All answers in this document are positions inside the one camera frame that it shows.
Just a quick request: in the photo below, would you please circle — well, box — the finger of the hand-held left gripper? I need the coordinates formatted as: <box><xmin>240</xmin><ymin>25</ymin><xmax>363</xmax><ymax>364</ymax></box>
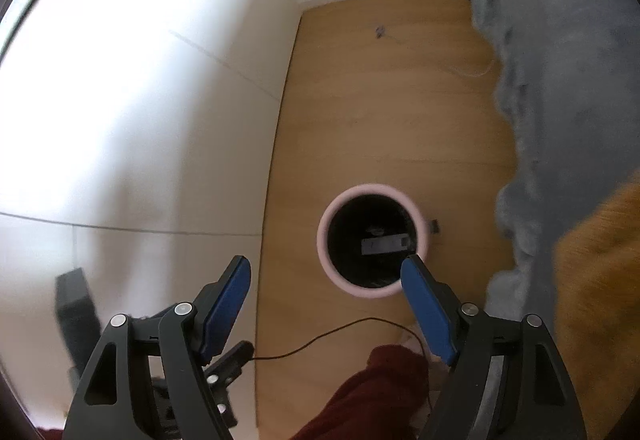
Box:
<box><xmin>204</xmin><ymin>341</ymin><xmax>255</xmax><ymax>428</ymax></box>

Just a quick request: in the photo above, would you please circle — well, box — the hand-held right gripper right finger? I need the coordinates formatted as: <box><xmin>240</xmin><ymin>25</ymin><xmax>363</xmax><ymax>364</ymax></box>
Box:
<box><xmin>401</xmin><ymin>254</ymin><xmax>589</xmax><ymax>440</ymax></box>

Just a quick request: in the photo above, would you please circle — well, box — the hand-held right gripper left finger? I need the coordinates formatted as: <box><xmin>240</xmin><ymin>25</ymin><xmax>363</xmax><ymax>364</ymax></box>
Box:
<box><xmin>65</xmin><ymin>256</ymin><xmax>252</xmax><ymax>440</ymax></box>

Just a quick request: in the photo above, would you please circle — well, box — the pink round waste bin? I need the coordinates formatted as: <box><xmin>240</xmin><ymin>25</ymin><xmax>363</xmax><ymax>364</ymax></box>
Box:
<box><xmin>316</xmin><ymin>185</ymin><xmax>432</xmax><ymax>299</ymax></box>

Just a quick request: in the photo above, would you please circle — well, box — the white paper strip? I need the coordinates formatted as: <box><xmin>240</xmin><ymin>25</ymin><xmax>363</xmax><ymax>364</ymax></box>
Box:
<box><xmin>360</xmin><ymin>235</ymin><xmax>411</xmax><ymax>255</ymax></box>

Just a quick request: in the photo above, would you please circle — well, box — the dark red trouser leg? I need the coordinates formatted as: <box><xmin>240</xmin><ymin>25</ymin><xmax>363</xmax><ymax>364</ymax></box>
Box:
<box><xmin>287</xmin><ymin>345</ymin><xmax>432</xmax><ymax>440</ymax></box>

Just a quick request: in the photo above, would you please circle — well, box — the brown fluffy blanket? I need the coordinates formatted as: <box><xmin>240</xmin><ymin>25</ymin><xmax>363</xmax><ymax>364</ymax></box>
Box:
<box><xmin>554</xmin><ymin>170</ymin><xmax>640</xmax><ymax>440</ymax></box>

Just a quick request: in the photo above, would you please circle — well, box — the white wardrobe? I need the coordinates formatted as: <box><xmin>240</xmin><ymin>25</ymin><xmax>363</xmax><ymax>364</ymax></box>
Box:
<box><xmin>0</xmin><ymin>0</ymin><xmax>302</xmax><ymax>421</ymax></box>

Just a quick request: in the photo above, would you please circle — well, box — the white thread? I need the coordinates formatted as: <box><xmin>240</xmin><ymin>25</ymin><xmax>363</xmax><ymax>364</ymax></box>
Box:
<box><xmin>446</xmin><ymin>57</ymin><xmax>497</xmax><ymax>78</ymax></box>

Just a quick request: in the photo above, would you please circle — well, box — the grey fluffy blanket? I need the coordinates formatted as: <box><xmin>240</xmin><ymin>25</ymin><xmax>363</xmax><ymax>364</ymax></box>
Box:
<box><xmin>452</xmin><ymin>0</ymin><xmax>640</xmax><ymax>321</ymax></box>

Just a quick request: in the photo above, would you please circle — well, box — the thin black cable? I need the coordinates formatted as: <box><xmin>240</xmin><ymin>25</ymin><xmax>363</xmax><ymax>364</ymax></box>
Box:
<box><xmin>249</xmin><ymin>317</ymin><xmax>435</xmax><ymax>426</ymax></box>

